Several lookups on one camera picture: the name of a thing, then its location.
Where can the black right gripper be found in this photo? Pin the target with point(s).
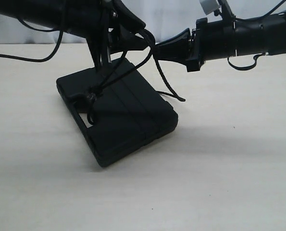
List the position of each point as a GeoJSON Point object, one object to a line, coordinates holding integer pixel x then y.
{"type": "Point", "coordinates": [184, 48]}

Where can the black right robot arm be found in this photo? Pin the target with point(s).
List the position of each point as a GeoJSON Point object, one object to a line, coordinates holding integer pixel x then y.
{"type": "Point", "coordinates": [224, 39]}

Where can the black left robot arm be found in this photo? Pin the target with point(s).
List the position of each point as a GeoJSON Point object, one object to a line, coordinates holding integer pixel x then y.
{"type": "Point", "coordinates": [75, 17]}

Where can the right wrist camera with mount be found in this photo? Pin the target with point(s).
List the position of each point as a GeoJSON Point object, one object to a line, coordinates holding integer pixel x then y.
{"type": "Point", "coordinates": [218, 7]}

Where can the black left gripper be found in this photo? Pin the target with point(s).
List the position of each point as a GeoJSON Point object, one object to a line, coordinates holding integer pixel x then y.
{"type": "Point", "coordinates": [117, 29]}

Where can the black plastic carrying case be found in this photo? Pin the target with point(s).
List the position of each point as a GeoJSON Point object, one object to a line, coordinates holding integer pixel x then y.
{"type": "Point", "coordinates": [128, 115]}

